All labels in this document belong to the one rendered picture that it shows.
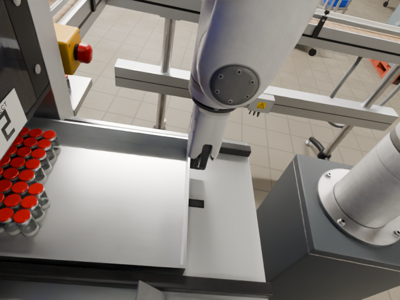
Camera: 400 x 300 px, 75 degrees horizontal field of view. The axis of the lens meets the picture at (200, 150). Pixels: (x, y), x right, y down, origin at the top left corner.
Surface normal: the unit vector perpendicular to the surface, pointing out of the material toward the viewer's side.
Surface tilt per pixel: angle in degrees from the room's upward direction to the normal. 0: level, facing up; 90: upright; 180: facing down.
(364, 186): 90
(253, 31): 84
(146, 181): 0
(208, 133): 84
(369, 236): 0
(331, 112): 90
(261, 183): 0
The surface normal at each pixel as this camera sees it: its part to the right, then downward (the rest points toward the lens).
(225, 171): 0.18, -0.65
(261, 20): -0.07, 0.61
